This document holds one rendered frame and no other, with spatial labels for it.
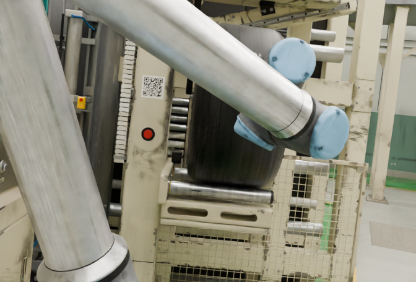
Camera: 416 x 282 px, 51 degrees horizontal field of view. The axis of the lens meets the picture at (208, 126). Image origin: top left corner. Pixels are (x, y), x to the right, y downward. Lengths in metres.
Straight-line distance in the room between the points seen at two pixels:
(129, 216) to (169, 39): 1.06
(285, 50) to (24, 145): 0.49
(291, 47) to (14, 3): 0.49
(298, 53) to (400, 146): 9.85
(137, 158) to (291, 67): 0.80
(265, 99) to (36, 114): 0.32
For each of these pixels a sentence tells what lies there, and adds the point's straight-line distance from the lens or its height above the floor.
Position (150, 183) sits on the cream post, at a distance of 1.51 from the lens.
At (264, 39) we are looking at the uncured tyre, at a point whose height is 1.41.
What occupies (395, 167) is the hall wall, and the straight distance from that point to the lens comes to 10.70.
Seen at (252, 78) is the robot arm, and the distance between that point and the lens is 0.63.
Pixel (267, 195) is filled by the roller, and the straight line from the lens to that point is 1.46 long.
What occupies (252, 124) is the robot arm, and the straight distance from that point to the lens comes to 0.83.
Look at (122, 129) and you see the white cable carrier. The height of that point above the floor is 1.07.
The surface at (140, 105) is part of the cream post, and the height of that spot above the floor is 1.15.
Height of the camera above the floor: 1.19
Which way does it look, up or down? 3 degrees down
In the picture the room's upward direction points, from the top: 6 degrees clockwise
